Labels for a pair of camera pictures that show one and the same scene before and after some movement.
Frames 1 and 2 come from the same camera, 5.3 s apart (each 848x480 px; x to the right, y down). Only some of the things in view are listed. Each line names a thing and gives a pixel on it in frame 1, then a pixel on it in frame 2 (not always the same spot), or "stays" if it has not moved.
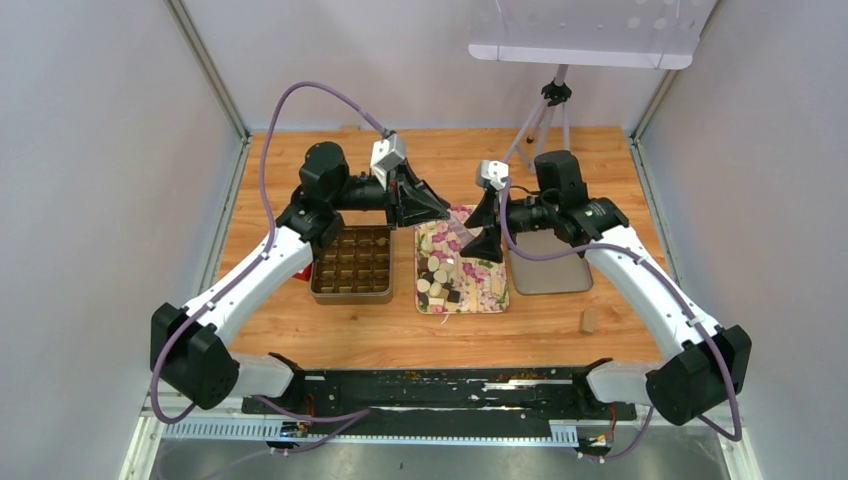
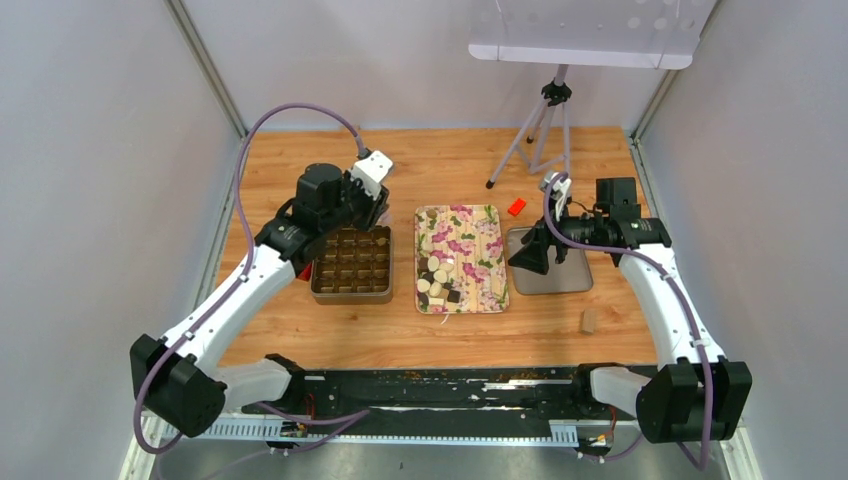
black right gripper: [486, 245] -> [533, 254]
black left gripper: [418, 206] -> [374, 208]
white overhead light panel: [651, 34] stays
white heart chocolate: [423, 285] stays
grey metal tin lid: [565, 273] stays
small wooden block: [588, 321] stays
